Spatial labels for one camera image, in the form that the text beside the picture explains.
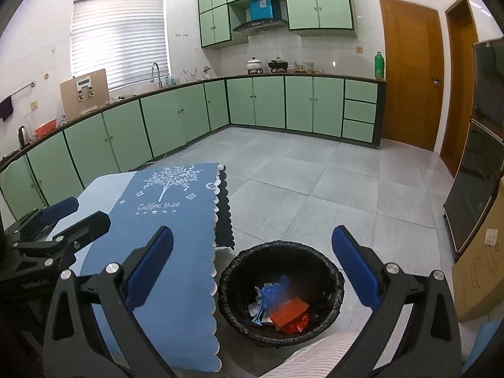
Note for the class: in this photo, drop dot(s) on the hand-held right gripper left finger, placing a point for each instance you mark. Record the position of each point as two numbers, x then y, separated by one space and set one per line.
149 269

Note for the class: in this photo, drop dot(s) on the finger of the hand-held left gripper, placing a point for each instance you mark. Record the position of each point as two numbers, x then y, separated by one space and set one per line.
63 206
86 224

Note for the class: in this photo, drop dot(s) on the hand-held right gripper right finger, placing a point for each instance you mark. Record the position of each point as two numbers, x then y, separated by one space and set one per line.
354 269

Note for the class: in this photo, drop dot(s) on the red plastic wrapper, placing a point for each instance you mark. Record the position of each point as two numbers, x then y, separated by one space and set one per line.
301 325

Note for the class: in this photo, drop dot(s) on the orange-red packet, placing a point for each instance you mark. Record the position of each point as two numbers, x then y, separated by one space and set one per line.
289 311

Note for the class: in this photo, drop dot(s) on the blue plastic bag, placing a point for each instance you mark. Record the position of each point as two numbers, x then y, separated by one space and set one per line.
275 289

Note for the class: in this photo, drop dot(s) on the black bin with liner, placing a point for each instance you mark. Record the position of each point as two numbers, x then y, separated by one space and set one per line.
236 279

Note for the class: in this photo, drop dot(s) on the white tissue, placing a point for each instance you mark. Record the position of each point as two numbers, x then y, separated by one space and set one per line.
260 295

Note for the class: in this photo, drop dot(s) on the light blue covered table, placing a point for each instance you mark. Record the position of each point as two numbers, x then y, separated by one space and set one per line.
102 189

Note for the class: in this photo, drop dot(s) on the blue tree-print table runner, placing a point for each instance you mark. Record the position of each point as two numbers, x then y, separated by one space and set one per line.
177 224

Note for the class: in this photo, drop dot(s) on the red plastic basin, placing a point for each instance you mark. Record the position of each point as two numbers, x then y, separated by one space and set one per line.
46 128

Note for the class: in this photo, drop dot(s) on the steel electric kettle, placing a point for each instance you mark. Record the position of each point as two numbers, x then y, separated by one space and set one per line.
23 136

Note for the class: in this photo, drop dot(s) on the tan water dispenser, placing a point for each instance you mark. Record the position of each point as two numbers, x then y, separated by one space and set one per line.
83 102

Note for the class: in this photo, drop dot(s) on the dark hanging towel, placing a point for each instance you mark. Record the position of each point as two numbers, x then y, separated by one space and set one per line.
6 108

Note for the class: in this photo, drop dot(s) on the large cardboard box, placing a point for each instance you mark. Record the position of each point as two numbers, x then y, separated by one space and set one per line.
480 275

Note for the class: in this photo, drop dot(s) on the light blue cloth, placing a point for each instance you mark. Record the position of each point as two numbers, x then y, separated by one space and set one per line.
484 342

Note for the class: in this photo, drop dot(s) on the steel kitchen faucet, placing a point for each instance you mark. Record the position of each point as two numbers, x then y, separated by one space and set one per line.
156 73

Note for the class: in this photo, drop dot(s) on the black glass cabinet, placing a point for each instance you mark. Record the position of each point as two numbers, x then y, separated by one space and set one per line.
476 157

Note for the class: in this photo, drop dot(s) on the white window blind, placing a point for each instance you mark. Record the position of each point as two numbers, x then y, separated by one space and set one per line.
118 43

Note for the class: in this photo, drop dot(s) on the utensil holder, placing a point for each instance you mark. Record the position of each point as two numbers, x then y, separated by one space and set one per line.
189 76

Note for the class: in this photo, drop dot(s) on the green base cabinets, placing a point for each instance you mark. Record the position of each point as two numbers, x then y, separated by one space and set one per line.
267 102

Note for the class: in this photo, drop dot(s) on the wooden door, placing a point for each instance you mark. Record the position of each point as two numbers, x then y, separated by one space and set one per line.
411 75

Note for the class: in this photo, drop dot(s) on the green plastic bottle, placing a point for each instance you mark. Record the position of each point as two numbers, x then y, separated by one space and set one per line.
379 66

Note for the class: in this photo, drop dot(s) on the black wok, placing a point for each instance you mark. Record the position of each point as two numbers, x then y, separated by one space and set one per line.
278 64

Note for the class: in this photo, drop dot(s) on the white cooking pot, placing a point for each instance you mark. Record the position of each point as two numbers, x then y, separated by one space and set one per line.
254 65

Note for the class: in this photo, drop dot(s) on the black range hood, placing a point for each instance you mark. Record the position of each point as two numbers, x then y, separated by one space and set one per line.
260 26

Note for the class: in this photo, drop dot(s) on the blue box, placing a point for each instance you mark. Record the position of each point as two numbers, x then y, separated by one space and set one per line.
263 9

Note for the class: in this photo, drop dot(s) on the steel towel rail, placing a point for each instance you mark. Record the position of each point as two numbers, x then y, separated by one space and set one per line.
21 89

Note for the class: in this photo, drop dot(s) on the green wall cabinets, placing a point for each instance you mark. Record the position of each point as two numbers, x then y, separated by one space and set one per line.
319 8

